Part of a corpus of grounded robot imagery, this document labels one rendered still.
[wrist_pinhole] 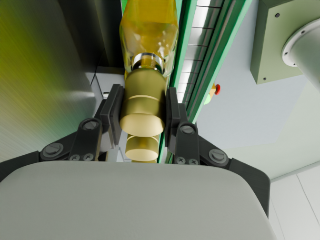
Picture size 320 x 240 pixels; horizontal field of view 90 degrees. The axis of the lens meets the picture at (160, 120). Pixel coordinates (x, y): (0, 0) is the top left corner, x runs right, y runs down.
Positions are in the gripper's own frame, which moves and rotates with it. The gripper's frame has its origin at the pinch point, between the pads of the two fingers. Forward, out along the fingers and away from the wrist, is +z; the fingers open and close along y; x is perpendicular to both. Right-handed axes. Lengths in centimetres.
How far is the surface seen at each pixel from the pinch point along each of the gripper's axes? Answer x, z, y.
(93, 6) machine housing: 1.8, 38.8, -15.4
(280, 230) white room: -475, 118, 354
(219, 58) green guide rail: -2.4, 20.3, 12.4
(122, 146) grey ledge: -57, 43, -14
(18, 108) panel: -2.3, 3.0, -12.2
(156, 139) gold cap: -4.6, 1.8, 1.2
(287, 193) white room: -384, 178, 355
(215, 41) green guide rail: -0.8, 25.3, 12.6
